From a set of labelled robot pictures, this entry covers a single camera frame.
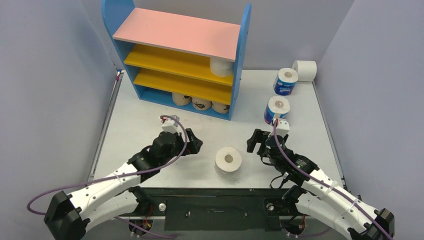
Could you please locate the blue roll front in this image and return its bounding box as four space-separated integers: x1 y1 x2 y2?
264 95 291 125

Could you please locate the blue roll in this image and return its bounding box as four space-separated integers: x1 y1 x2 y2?
273 68 299 96
264 95 291 125

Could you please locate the brown cartoon roll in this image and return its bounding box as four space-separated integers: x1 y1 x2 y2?
192 97 212 111
172 92 192 106

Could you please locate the blue roll back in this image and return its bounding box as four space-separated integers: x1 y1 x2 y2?
273 68 299 96

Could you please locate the plain white toilet roll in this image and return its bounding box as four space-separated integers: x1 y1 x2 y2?
209 57 235 78

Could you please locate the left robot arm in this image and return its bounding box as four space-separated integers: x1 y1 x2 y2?
44 128 203 240

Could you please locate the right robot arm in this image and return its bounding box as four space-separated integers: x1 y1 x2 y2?
246 129 395 240

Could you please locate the blue pink yellow shelf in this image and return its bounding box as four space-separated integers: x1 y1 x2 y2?
101 0 252 120

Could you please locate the white roll lying at back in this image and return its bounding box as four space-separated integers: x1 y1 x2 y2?
292 60 317 82

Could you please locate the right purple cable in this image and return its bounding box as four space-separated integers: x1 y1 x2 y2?
272 119 395 240

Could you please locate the purple cable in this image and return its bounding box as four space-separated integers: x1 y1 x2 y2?
26 114 190 240
272 119 395 240

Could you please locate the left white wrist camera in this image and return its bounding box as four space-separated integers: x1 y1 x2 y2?
159 115 181 134

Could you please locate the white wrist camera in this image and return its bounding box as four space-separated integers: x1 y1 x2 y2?
270 118 290 137
159 115 181 134

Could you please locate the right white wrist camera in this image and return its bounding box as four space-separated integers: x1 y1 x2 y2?
270 118 290 137

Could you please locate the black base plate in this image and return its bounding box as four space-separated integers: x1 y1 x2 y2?
126 187 302 231

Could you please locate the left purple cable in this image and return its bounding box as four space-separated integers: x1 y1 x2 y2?
26 114 190 240

